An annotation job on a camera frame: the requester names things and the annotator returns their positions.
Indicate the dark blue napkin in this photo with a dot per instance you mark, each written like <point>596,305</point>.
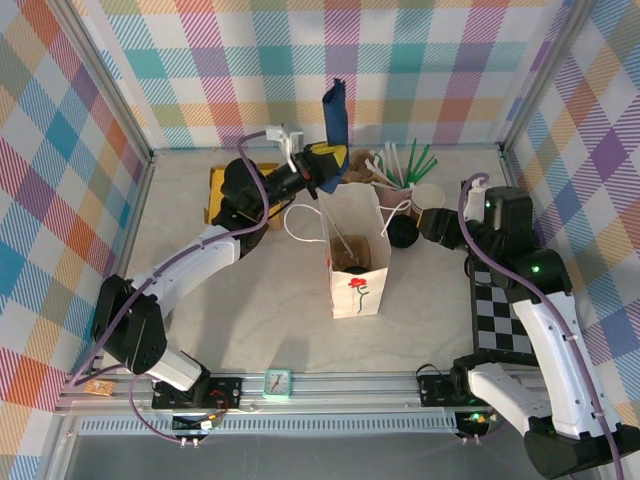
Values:
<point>337,115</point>

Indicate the thin white stirrer stick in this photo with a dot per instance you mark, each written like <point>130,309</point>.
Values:
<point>345,242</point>

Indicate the black plastic cup lid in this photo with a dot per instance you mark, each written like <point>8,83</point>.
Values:
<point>356,270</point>

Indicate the white flower-print paper bag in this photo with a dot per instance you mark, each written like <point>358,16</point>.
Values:
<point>357,305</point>

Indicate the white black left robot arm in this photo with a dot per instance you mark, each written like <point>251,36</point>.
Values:
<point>130,325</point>

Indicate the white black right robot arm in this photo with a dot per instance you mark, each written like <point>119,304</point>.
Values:
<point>560,360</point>

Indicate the stack of brown paper cups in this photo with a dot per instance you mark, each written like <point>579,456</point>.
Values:
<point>430,196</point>

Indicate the stack of black cup lids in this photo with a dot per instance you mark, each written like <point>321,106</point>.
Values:
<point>402,235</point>

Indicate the pink straw holder cup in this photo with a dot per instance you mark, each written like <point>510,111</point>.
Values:
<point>400,197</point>

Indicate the white paper-wrapped straw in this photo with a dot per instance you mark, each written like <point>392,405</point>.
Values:
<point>384,167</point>
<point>374,165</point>
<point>394,160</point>

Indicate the black grey checkerboard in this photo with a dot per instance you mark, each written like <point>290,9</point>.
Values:
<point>495,320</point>

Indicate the small controller circuit board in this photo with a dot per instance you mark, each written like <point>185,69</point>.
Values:
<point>192,424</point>
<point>475,420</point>

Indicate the small teal clock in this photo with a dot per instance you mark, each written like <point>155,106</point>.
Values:
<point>278,384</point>

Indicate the small orange tag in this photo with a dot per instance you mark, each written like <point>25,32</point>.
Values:
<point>99,388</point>

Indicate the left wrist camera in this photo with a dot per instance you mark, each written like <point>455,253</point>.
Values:
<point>295,140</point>

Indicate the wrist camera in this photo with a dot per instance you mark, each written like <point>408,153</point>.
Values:
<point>295,140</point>
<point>472,200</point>

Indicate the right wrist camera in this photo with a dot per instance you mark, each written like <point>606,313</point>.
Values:
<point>472,200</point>

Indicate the aluminium frame post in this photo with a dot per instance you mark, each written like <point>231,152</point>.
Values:
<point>102,75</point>
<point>545,75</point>

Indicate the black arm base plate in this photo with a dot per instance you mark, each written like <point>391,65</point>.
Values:
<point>435,392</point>
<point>225,395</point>

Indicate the aluminium table front rail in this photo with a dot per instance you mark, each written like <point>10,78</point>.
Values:
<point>350,392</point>

